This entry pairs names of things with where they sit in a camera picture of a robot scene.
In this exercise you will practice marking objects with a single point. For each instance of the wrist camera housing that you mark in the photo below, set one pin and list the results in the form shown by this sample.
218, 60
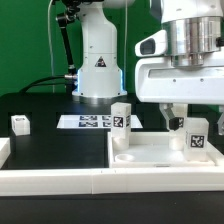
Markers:
153, 45

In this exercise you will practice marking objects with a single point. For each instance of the white square table top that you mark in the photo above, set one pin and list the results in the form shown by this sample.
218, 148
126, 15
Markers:
150, 149

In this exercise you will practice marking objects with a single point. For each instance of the white front fence bar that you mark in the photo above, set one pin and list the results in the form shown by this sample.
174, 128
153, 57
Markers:
103, 181

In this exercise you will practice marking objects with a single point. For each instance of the white left fence bar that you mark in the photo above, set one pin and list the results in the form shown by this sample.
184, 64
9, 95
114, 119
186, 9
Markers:
4, 150

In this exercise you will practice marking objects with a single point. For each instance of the white marker base plate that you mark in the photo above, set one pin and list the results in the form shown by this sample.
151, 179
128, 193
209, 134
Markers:
84, 122

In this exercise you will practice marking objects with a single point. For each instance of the white right fence bar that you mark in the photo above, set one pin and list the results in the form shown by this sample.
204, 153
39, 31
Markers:
215, 155

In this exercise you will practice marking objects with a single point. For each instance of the white fence bar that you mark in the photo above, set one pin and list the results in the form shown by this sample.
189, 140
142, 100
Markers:
215, 155
103, 181
4, 150

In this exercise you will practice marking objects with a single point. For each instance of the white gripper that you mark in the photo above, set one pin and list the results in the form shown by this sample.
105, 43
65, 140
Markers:
157, 81

